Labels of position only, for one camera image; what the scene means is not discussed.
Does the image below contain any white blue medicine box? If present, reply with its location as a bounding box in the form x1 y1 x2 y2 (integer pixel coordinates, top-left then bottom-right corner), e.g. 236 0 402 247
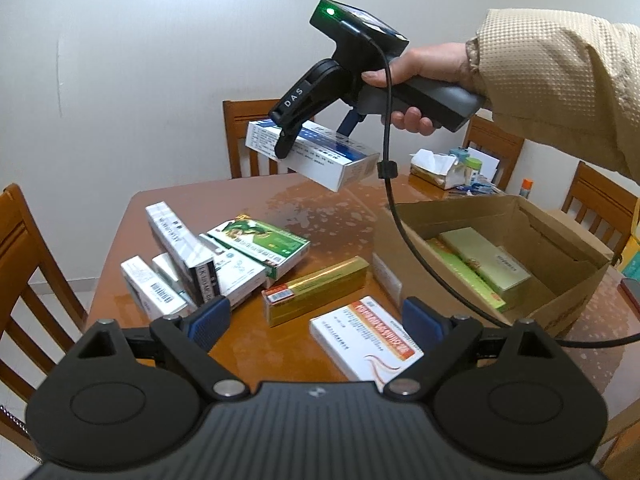
245 119 380 192

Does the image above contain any white red medicine box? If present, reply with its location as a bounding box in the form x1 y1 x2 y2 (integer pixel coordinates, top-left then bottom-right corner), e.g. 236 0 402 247
309 296 424 392

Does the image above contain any brown cardboard box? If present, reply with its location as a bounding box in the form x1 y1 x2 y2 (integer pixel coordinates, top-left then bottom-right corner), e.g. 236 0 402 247
373 196 614 335

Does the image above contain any gold long box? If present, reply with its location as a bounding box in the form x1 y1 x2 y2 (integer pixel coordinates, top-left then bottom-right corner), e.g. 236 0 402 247
262 256 369 327

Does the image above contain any beige sleeved right forearm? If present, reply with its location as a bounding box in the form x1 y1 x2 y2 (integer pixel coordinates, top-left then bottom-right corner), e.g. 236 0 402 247
465 9 639 180

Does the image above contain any person's right hand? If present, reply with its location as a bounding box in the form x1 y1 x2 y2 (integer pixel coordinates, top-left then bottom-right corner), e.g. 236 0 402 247
361 41 484 137

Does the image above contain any white barcode box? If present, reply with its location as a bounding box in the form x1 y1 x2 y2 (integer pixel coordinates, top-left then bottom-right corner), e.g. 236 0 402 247
120 256 193 321

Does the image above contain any wooden chair far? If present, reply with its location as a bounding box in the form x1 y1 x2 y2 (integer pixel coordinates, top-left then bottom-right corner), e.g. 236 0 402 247
222 99 278 179

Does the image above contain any wooden chair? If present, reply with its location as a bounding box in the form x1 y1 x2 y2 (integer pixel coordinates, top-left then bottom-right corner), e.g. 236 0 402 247
462 116 524 191
222 99 278 179
561 162 639 264
0 182 89 461

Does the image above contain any green yellow box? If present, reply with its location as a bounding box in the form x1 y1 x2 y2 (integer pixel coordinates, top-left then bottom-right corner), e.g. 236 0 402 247
426 238 506 311

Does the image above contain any tall white black box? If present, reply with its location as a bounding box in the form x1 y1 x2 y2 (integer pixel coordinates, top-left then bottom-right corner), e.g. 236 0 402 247
145 202 220 306

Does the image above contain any small white box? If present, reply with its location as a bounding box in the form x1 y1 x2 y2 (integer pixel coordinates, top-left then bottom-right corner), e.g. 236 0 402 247
151 252 196 308

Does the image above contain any white flat medicine box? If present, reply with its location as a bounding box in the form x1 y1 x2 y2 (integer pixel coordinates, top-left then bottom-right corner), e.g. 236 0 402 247
200 233 267 309

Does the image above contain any light green box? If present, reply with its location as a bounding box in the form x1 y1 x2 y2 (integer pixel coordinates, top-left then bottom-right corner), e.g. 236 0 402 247
438 228 530 295

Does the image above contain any tissue pack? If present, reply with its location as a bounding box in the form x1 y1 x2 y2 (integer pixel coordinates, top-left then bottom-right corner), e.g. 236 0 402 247
410 148 466 191

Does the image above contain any green white medicine box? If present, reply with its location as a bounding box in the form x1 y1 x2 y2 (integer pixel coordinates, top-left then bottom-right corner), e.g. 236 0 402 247
201 214 310 287

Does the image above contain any small green lid bottle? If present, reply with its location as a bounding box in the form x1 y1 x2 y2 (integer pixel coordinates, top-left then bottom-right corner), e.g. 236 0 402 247
464 157 483 186

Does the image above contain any wooden chair right back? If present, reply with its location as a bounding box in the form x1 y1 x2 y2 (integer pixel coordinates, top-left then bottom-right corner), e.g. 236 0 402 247
462 116 524 191

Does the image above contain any wooden chair left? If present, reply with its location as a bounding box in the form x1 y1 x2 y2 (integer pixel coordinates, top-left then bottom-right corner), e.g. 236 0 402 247
0 182 89 461

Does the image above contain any orange cap glue stick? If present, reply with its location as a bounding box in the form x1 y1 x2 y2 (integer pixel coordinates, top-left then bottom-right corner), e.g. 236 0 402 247
518 179 534 198

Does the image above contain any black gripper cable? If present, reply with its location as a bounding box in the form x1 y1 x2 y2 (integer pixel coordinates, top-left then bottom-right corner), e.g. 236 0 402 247
339 19 640 349

